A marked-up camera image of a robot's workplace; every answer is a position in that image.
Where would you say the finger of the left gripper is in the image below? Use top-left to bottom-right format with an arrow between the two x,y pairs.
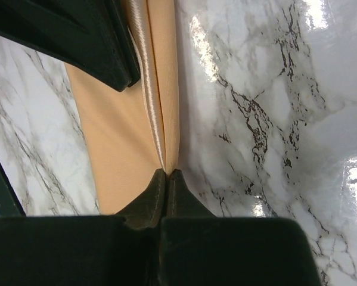
0,0 -> 141,92

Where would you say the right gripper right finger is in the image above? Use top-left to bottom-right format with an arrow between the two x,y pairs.
159,170 -> 321,285

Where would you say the orange cloth napkin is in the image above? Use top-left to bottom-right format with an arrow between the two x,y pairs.
66,1 -> 179,215

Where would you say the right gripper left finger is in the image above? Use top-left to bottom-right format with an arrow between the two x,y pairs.
0,169 -> 166,285

